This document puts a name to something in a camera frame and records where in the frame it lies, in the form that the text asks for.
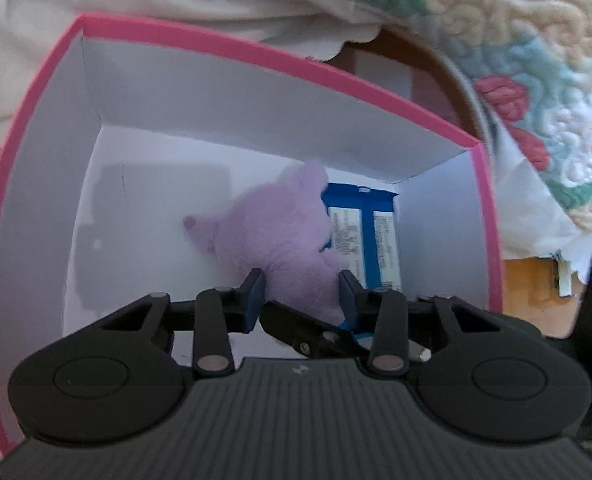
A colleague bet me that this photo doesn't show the floral quilted blanket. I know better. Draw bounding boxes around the floral quilted blanket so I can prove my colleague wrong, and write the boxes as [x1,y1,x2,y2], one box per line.
[211,0,592,234]

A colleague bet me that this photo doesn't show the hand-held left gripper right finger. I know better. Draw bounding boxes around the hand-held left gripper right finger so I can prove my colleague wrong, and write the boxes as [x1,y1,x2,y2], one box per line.
[339,270,506,377]

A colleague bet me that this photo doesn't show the blue snack packet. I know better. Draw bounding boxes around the blue snack packet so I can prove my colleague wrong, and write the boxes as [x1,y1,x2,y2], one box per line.
[321,182,403,295]

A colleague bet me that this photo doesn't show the white tag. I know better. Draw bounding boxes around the white tag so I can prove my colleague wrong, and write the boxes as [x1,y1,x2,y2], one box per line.
[556,255,575,298]

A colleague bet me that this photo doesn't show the pink cardboard box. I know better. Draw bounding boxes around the pink cardboard box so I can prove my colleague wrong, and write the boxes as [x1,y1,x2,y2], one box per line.
[0,12,504,462]

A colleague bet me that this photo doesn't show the purple plush toy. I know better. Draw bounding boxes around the purple plush toy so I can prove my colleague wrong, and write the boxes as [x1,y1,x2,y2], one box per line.
[183,161,349,327]

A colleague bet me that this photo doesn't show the white lace-edged cloth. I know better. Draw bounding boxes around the white lace-edged cloth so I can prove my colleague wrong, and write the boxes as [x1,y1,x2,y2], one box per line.
[484,110,592,283]

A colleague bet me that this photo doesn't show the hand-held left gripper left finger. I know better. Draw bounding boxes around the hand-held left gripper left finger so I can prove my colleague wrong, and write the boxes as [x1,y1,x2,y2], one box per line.
[100,269,267,377]

